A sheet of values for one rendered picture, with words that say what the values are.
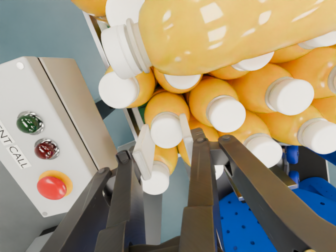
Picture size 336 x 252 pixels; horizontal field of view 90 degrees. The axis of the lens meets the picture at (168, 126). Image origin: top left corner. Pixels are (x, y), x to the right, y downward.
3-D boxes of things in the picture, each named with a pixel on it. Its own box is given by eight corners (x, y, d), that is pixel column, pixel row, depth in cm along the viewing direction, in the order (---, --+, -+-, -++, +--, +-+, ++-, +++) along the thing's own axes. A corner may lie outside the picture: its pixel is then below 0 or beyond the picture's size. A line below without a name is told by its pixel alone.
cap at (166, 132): (148, 138, 22) (147, 145, 20) (155, 110, 20) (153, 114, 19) (177, 144, 22) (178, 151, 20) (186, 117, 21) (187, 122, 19)
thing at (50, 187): (50, 197, 23) (45, 204, 22) (36, 176, 22) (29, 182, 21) (74, 191, 23) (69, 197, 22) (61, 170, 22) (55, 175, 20)
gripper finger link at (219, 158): (196, 156, 12) (238, 145, 12) (189, 129, 17) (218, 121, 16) (201, 172, 13) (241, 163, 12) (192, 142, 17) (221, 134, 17)
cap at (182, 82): (184, 41, 18) (185, 39, 16) (206, 71, 19) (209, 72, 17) (156, 67, 19) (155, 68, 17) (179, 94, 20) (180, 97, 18)
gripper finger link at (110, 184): (138, 188, 13) (102, 197, 13) (145, 155, 18) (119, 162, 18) (131, 173, 13) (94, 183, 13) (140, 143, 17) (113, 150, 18)
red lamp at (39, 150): (44, 158, 21) (37, 163, 20) (35, 143, 20) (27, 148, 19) (60, 153, 21) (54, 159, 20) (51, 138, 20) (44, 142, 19)
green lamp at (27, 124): (28, 133, 20) (20, 138, 19) (17, 116, 19) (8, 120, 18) (45, 128, 20) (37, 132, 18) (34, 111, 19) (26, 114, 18)
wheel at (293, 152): (286, 167, 36) (298, 168, 35) (285, 149, 35) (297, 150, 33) (288, 155, 39) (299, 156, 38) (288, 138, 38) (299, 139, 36)
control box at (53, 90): (77, 175, 34) (41, 220, 24) (19, 76, 27) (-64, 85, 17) (123, 163, 33) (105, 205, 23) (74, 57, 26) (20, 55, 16)
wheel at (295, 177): (288, 193, 39) (299, 196, 37) (287, 178, 37) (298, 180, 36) (290, 180, 42) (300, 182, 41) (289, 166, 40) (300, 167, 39)
